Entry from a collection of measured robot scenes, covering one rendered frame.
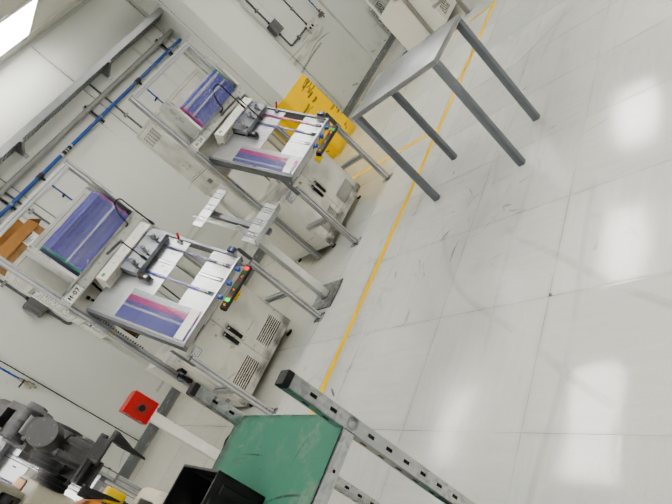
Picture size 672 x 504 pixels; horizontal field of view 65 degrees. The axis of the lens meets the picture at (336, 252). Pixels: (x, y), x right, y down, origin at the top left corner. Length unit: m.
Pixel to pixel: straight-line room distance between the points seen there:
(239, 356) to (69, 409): 1.82
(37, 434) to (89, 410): 3.85
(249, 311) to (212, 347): 0.37
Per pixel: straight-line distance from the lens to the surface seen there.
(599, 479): 1.83
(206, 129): 4.25
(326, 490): 0.99
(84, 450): 1.24
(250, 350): 3.71
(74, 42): 6.07
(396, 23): 7.07
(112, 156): 5.57
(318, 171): 4.43
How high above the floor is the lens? 1.49
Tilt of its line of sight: 21 degrees down
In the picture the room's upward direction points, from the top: 49 degrees counter-clockwise
